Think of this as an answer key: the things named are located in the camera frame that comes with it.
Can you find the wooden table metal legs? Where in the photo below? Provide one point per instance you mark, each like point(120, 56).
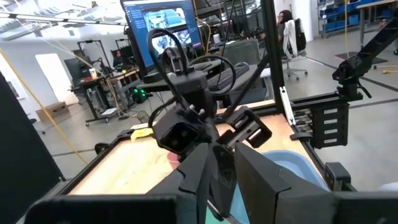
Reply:
point(373, 4)

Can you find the workstation monitor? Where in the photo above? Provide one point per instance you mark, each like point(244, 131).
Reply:
point(164, 31)

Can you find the computer with green lights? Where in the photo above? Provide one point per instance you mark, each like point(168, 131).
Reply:
point(139, 93)

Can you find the blue plastic tray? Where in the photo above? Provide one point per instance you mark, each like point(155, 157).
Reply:
point(289, 161)

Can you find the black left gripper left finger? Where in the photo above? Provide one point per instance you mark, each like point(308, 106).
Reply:
point(109, 211)

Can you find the pink plastic cup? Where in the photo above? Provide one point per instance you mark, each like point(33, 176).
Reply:
point(172, 160)

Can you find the ceiling-hung rail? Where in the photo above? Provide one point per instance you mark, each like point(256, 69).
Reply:
point(62, 19)

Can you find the teal plate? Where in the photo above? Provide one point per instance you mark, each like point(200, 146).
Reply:
point(213, 219)

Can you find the black office chair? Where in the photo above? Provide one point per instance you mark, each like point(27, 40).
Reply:
point(295, 67)

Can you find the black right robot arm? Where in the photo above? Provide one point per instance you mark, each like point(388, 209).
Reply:
point(367, 59)

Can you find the black partition screen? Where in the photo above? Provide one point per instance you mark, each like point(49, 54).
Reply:
point(25, 140)

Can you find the shelf with blue bins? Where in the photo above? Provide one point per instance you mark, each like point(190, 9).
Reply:
point(335, 18)

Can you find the person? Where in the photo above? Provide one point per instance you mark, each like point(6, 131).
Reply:
point(118, 59)
point(284, 20)

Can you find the cardboard box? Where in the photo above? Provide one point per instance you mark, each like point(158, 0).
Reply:
point(53, 110)

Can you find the small yellow tag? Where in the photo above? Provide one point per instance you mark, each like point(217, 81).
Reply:
point(141, 133)

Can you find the black desk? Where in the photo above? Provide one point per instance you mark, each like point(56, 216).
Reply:
point(99, 81)

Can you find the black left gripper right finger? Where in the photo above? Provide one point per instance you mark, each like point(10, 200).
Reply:
point(295, 205)

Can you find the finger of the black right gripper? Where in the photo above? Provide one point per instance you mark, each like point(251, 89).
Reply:
point(224, 174)

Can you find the grey office chair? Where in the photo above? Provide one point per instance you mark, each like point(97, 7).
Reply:
point(242, 51)

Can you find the black arm base box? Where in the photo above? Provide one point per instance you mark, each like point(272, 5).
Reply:
point(329, 127)

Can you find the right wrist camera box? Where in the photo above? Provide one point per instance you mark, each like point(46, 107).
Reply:
point(177, 137)

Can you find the white jacket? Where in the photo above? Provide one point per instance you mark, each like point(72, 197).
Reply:
point(289, 37)

